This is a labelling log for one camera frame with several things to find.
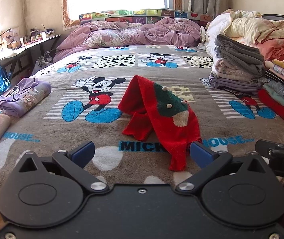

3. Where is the grey plastic bag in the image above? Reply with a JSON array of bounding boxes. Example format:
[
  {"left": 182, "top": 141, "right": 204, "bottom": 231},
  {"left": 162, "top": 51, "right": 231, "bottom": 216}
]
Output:
[{"left": 36, "top": 51, "right": 54, "bottom": 68}]

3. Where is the cartoon printed blanket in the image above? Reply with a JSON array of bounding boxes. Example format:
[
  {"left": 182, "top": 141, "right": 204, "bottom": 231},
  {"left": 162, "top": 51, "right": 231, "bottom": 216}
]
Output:
[{"left": 0, "top": 43, "right": 284, "bottom": 197}]

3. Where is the stack of folded grey clothes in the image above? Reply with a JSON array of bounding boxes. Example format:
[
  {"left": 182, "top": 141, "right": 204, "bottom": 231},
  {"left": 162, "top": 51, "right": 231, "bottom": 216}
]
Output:
[{"left": 215, "top": 34, "right": 266, "bottom": 77}]

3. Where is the red folded garment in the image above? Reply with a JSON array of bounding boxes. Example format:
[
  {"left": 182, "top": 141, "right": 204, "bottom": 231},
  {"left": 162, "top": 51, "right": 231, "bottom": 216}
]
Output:
[{"left": 258, "top": 89, "right": 284, "bottom": 121}]

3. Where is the cream blanket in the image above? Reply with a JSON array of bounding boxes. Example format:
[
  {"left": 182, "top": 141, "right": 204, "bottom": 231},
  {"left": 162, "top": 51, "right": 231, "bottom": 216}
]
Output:
[{"left": 223, "top": 10, "right": 284, "bottom": 44}]

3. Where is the beige folded garment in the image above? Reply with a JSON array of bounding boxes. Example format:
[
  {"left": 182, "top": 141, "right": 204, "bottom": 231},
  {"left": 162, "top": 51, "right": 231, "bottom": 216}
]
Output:
[{"left": 213, "top": 58, "right": 257, "bottom": 81}]

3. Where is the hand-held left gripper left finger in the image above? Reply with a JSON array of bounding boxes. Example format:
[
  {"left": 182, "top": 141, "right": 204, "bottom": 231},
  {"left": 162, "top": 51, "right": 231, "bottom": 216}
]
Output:
[{"left": 17, "top": 141, "right": 110, "bottom": 194}]

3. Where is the folded purple floral garment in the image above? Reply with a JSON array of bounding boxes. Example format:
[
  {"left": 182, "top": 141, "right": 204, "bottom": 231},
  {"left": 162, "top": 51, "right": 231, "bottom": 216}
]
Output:
[{"left": 0, "top": 78, "right": 52, "bottom": 118}]

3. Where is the blue bag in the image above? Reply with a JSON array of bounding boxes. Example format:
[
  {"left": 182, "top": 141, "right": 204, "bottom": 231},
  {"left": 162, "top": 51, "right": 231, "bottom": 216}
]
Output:
[{"left": 0, "top": 64, "right": 11, "bottom": 92}]

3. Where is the row of small desk items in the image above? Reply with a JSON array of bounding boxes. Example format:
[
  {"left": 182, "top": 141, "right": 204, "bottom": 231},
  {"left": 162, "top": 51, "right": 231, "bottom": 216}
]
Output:
[{"left": 20, "top": 25, "right": 56, "bottom": 43}]

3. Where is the stack of colourful folded clothes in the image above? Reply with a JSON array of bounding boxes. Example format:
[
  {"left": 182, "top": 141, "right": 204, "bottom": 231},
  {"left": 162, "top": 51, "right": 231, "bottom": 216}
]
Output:
[{"left": 259, "top": 58, "right": 284, "bottom": 112}]

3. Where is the red knitted sweater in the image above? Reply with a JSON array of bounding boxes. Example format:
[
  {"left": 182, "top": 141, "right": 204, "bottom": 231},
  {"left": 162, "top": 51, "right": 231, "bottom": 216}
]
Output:
[{"left": 118, "top": 75, "right": 203, "bottom": 172}]

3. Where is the dark desk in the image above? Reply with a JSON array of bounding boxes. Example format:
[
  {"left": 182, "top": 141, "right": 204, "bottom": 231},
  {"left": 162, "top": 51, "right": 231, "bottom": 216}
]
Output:
[{"left": 0, "top": 33, "right": 61, "bottom": 80}]

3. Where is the pink orange quilt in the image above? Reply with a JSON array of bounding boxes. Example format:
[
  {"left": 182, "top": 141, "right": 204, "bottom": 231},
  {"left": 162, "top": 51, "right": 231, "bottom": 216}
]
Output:
[{"left": 257, "top": 37, "right": 284, "bottom": 63}]

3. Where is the colourful alphabet headboard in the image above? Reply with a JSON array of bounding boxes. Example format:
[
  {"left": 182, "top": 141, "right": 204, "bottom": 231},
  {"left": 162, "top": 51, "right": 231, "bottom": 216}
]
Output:
[{"left": 79, "top": 8, "right": 213, "bottom": 26}]

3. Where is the purple duvet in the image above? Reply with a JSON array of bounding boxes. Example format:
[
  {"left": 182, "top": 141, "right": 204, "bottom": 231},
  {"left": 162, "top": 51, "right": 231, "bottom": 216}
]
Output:
[{"left": 53, "top": 17, "right": 202, "bottom": 58}]

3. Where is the black desk lamp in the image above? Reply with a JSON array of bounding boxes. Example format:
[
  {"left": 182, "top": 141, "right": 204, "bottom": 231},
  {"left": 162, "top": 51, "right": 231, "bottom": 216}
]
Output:
[{"left": 0, "top": 28, "right": 12, "bottom": 53}]

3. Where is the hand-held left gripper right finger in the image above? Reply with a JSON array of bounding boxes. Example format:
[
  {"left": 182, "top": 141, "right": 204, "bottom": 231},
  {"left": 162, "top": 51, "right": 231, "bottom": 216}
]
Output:
[{"left": 175, "top": 141, "right": 269, "bottom": 194}]

